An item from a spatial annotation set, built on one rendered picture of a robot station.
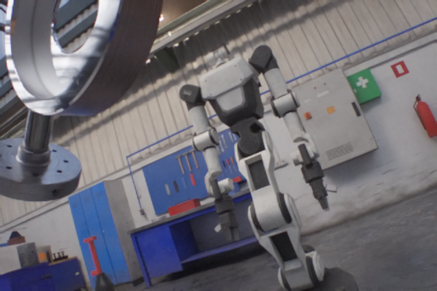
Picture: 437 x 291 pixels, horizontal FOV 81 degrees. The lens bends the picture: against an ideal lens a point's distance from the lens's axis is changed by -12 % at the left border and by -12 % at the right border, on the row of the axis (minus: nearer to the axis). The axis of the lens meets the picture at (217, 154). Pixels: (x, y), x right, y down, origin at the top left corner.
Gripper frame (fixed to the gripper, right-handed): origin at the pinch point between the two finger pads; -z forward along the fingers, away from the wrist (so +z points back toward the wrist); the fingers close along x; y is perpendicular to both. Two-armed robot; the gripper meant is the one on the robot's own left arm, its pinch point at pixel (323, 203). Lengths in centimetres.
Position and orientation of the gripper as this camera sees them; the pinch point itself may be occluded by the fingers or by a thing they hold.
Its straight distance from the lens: 127.5
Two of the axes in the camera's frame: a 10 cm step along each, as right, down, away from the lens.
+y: 8.7, -3.7, -3.3
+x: -4.3, -2.5, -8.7
